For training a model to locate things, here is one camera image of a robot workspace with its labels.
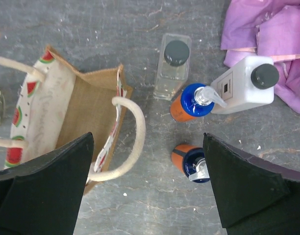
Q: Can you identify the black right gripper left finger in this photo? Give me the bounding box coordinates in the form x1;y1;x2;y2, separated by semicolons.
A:
0;132;94;235

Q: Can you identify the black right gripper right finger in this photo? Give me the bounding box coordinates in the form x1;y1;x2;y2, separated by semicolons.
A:
203;133;300;235

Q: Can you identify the orange bottle with blue cap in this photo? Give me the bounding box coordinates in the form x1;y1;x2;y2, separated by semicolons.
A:
171;144;210;183

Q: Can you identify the watermelon print canvas bag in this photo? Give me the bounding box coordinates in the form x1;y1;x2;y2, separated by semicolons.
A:
0;46;146;192

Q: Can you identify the white plastic bottle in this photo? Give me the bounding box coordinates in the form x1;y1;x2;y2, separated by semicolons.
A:
211;56;279;115

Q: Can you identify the orange spray bottle blue top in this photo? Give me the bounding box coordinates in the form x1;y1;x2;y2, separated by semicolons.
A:
170;83;227;122

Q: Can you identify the clear square bottle grey cap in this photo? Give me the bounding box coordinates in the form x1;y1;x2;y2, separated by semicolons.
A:
153;33;192;100

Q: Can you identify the purple printed cloth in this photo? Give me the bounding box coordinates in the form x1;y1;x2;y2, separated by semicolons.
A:
221;0;300;114

